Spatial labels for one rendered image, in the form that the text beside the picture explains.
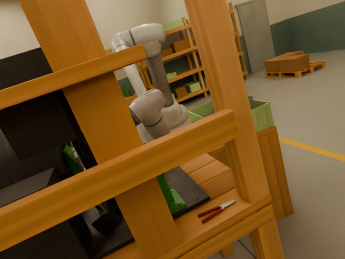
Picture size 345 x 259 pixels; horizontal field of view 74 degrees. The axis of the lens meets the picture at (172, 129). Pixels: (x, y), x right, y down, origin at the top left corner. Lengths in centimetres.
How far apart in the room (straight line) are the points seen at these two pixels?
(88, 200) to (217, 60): 55
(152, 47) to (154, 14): 562
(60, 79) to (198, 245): 71
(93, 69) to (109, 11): 622
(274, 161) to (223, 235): 103
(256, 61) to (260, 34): 86
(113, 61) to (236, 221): 71
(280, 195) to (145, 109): 140
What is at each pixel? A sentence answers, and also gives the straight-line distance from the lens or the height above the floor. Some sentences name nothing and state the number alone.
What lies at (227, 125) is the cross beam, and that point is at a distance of 73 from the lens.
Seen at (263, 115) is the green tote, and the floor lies 88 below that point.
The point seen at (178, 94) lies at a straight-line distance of 649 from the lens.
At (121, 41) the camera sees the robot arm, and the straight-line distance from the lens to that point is 140.
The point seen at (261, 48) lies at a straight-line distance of 854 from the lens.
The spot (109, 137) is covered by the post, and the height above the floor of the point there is 133.
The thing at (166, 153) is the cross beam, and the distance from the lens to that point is 66.
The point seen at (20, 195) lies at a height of 124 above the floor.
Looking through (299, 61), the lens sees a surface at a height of 35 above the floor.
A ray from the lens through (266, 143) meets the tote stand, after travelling 178.
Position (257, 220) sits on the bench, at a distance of 102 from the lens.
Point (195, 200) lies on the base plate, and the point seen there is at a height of 90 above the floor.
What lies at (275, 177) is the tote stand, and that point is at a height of 39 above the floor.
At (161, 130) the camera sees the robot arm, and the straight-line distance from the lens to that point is 107.
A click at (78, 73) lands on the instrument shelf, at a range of 61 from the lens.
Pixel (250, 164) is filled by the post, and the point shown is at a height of 104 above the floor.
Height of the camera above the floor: 150
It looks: 18 degrees down
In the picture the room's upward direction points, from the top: 19 degrees counter-clockwise
